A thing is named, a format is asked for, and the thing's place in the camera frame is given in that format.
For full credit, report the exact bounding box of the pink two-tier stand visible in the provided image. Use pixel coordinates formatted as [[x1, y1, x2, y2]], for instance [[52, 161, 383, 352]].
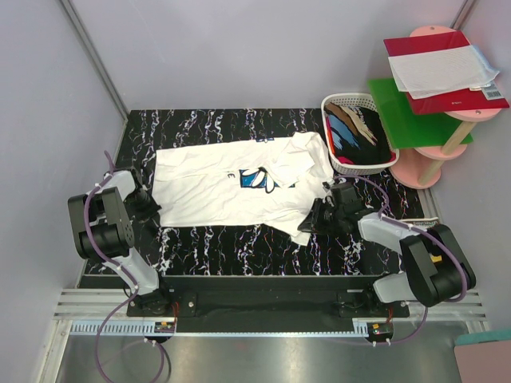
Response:
[[389, 25, 502, 190]]

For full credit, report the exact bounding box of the white mesh cloth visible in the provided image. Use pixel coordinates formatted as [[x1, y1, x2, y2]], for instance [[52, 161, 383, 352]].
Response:
[[389, 45, 500, 100]]

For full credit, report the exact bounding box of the yellow illustrated paperback book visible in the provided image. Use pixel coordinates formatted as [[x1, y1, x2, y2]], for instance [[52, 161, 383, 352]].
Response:
[[401, 217, 440, 230]]

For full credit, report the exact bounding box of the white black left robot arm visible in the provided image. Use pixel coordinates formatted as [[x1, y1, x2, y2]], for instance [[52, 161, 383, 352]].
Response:
[[68, 167, 172, 316]]

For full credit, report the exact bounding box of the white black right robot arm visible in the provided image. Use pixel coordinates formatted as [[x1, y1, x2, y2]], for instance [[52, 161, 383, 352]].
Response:
[[298, 183, 477, 317]]

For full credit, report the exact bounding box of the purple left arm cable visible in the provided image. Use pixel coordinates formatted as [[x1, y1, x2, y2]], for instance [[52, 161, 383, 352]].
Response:
[[81, 150, 173, 383]]

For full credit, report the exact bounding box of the white daisy print t-shirt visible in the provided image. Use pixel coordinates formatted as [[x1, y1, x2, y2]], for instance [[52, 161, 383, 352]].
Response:
[[152, 132, 334, 246]]

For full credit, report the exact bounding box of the teal cloth edge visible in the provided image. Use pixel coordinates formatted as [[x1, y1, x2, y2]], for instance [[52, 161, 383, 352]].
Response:
[[454, 330, 511, 346]]

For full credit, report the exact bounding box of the black printed t-shirt in basket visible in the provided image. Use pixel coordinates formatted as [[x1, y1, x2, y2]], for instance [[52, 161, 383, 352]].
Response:
[[323, 102, 397, 165]]

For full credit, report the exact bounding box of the green plastic sheet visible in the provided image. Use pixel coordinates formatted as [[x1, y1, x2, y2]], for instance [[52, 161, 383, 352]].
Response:
[[367, 78, 461, 149]]

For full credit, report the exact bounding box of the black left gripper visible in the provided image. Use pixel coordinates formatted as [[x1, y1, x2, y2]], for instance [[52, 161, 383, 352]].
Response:
[[125, 188, 161, 227]]

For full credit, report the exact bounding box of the pink board corner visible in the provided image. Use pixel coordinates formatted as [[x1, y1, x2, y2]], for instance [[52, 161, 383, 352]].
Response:
[[454, 341, 511, 383]]

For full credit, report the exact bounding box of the red plastic folder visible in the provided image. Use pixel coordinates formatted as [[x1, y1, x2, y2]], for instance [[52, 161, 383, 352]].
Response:
[[384, 31, 509, 115]]

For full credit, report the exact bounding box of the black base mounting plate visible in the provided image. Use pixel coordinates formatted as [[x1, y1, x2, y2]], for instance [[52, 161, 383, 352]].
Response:
[[128, 290, 410, 318]]

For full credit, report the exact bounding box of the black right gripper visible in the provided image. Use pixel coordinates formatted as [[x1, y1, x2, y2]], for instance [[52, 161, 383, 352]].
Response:
[[297, 198, 344, 235]]

